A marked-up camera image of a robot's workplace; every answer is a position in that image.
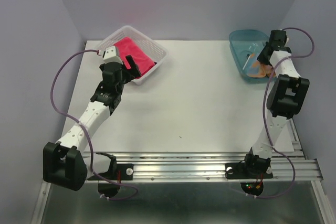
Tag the aluminium mounting rail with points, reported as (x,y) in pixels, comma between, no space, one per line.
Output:
(210,167)

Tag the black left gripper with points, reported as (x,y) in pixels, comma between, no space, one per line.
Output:
(133,73)

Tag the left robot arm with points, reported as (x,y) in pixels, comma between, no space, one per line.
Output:
(63,163)

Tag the teal translucent plastic tub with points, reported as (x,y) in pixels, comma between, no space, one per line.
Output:
(245,46)

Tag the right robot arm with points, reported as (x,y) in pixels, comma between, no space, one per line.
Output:
(284,95)

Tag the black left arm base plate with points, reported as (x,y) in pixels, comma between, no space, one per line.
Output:
(121,172)

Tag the pink towel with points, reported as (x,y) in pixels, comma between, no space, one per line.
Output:
(127,46)

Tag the white perforated plastic basket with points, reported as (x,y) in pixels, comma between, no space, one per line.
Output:
(150,47)

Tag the orange patterned towel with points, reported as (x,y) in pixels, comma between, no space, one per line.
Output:
(255,69)

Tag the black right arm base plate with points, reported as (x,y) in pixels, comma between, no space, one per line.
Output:
(241,171)

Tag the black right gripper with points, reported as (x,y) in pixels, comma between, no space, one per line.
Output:
(261,57)

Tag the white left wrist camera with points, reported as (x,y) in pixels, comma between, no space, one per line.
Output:
(111,54)

